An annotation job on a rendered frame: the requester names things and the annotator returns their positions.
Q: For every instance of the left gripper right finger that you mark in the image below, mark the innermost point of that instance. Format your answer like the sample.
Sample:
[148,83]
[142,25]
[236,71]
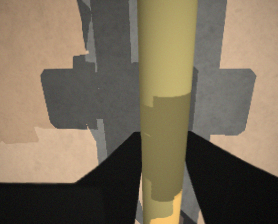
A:
[228,189]

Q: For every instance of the long yellow rod with olive band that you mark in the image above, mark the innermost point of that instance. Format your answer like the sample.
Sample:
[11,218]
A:
[166,43]

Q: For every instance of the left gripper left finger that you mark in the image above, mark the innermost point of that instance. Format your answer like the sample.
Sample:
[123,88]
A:
[83,202]

